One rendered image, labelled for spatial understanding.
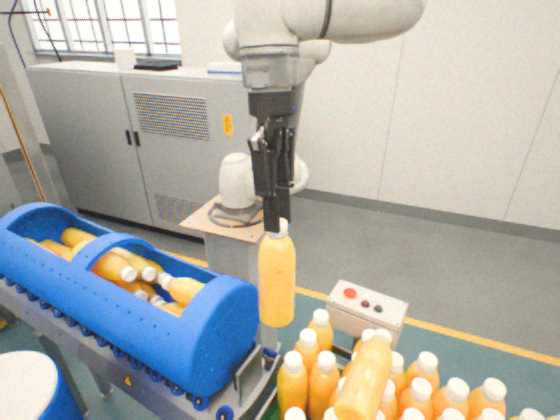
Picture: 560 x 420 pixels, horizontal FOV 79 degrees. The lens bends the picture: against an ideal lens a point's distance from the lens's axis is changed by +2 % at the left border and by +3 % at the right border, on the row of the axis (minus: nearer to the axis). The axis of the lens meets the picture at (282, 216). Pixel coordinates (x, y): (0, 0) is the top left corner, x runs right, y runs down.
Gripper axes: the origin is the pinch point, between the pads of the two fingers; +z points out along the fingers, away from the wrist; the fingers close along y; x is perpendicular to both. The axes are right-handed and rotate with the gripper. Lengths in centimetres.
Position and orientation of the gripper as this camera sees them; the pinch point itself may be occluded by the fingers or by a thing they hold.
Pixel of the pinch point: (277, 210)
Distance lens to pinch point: 61.1
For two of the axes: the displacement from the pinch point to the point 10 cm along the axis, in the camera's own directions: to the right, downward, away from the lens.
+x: 9.0, 1.3, -4.1
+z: 0.4, 9.3, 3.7
